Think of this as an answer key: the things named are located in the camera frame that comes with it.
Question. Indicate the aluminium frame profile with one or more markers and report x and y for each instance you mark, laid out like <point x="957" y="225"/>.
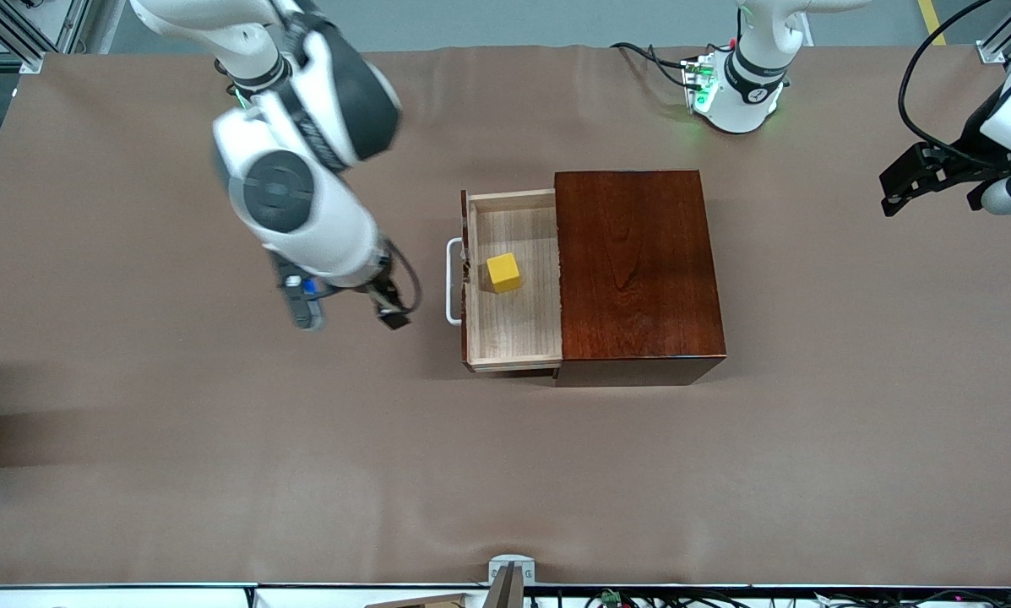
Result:
<point x="32" y="52"/>
<point x="991" y="52"/>

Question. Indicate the table cover sheet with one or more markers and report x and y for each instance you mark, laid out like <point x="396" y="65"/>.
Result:
<point x="387" y="464"/>

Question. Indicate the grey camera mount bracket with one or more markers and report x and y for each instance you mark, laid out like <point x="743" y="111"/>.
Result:
<point x="512" y="574"/>

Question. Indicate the brown board piece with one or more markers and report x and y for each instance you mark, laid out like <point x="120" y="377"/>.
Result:
<point x="429" y="602"/>

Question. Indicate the dark wooden drawer cabinet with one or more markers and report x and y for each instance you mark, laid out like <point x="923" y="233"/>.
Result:
<point x="640" y="279"/>

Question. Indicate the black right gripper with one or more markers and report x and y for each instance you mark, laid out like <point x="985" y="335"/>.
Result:
<point x="380" y="294"/>

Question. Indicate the yellow cube block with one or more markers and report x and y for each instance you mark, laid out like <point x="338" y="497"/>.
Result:
<point x="503" y="272"/>

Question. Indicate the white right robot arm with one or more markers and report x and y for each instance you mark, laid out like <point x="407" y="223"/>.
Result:
<point x="302" y="219"/>

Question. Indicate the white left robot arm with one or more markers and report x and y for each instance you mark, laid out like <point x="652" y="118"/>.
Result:
<point x="746" y="93"/>

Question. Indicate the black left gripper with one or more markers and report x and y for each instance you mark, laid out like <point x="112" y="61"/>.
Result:
<point x="969" y="156"/>

